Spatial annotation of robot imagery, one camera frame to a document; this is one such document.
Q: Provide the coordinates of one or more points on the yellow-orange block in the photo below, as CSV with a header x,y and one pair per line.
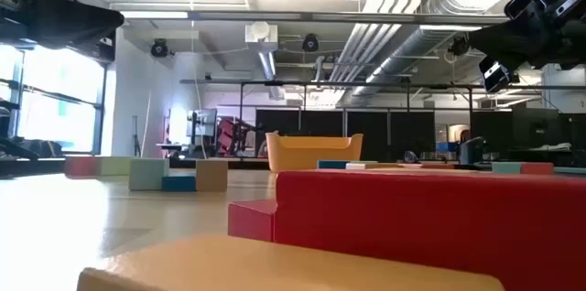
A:
x,y
274,266

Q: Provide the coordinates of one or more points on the long blue block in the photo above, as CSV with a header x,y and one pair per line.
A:
x,y
178,184
332,164

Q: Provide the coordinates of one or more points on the long green block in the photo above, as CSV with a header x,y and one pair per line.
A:
x,y
114,166

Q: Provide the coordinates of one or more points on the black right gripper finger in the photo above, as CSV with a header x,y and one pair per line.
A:
x,y
517,41

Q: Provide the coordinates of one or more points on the yellow plastic bin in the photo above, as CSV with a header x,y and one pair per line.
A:
x,y
311,154

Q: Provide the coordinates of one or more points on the long fluorescent light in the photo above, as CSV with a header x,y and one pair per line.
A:
x,y
151,14

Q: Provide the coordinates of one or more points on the tan wooden block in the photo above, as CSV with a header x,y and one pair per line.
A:
x,y
211,175

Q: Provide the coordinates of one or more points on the red block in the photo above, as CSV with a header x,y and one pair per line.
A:
x,y
430,227
252,221

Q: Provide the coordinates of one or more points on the large bright window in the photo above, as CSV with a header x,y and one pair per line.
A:
x,y
59,103

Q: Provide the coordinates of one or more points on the grey waste bin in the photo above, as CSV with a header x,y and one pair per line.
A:
x,y
471,151

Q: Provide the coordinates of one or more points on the white round column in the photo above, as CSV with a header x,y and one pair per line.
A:
x,y
187,85

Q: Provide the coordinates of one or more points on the black partition wall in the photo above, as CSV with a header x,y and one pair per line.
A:
x,y
329,124

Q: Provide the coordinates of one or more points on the long orange-red block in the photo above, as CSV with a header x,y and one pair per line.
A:
x,y
426,167
537,168

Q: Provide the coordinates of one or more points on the thin black tripod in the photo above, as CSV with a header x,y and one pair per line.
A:
x,y
136,137

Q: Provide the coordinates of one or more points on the small red cube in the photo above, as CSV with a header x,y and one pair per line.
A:
x,y
81,166

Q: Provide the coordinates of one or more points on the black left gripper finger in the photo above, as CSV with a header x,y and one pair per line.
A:
x,y
73,21

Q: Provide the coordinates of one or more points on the silver ribbed ventilation duct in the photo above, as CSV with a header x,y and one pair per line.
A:
x,y
389,69

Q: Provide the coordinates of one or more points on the black round spotlight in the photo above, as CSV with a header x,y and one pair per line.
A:
x,y
310,43
159,48

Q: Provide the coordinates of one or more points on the silver aluminium rig bar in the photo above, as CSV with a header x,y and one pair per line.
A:
x,y
320,17

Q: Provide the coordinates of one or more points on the white air unit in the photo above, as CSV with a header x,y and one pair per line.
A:
x,y
261,35

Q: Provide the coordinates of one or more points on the black metal rack frame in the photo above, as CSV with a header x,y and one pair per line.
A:
x,y
320,83

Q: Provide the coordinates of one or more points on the red equipment rack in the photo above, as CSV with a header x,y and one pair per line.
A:
x,y
226,135

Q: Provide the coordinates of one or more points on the computer monitor on stand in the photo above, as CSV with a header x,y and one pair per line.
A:
x,y
203,122

